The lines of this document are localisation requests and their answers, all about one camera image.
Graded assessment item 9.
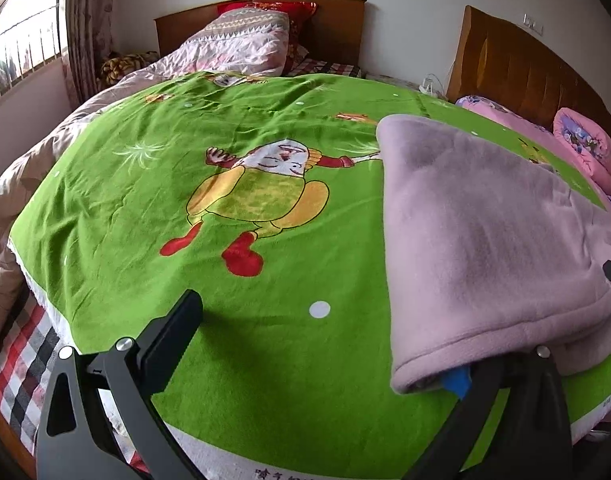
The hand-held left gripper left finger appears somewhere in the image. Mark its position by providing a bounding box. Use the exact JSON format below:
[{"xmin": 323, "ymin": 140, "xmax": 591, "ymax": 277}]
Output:
[{"xmin": 36, "ymin": 289, "xmax": 206, "ymax": 480}]

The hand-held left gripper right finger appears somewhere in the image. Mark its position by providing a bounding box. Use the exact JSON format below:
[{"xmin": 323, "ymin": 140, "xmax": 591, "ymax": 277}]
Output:
[{"xmin": 400, "ymin": 345, "xmax": 572, "ymax": 480}]

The mauve fleece blanket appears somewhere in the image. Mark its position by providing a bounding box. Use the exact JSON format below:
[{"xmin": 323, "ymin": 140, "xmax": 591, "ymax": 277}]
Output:
[{"xmin": 375, "ymin": 114, "xmax": 611, "ymax": 396}]

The green printed blanket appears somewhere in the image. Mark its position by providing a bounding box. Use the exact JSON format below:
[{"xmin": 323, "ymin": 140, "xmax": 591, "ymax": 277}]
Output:
[{"xmin": 8, "ymin": 72, "xmax": 611, "ymax": 480}]

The folded pink floral quilt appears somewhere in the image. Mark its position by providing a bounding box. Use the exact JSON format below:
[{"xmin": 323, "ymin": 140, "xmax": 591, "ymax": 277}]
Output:
[{"xmin": 553, "ymin": 107, "xmax": 611, "ymax": 196}]

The pink bed sheet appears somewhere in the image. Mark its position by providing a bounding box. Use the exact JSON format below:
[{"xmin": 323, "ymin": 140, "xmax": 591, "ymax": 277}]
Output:
[{"xmin": 455, "ymin": 95, "xmax": 611, "ymax": 221}]

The padded wooden headboard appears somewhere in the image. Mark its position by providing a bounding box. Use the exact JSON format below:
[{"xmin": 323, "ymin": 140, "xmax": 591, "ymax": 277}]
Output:
[{"xmin": 445, "ymin": 5, "xmax": 611, "ymax": 138}]

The leopard print plush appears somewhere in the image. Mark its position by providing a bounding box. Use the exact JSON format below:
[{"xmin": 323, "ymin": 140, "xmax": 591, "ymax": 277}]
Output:
[{"xmin": 96, "ymin": 51, "xmax": 159, "ymax": 93}]

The pale pink patterned quilt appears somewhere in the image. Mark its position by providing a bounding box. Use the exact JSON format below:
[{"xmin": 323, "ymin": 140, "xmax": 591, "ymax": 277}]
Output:
[{"xmin": 0, "ymin": 10, "xmax": 294, "ymax": 356}]

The bedside table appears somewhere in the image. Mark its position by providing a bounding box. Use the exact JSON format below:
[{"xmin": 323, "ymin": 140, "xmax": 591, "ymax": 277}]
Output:
[{"xmin": 360, "ymin": 72, "xmax": 449, "ymax": 97}]

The patterned brown curtain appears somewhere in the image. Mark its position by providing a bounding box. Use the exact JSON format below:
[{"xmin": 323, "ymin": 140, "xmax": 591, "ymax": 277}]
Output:
[{"xmin": 63, "ymin": 0, "xmax": 116, "ymax": 111}]

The plain wooden headboard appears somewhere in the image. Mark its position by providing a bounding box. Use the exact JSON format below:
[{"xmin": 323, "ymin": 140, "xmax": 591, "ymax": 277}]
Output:
[{"xmin": 154, "ymin": 0, "xmax": 367, "ymax": 76}]

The red embroidered pillow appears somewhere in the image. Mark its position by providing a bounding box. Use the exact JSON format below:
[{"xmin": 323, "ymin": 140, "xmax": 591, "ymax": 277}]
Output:
[{"xmin": 216, "ymin": 1, "xmax": 319, "ymax": 71}]

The barred window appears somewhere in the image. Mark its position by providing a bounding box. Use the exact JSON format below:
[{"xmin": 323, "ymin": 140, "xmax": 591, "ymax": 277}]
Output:
[{"xmin": 0, "ymin": 0, "xmax": 69, "ymax": 106}]

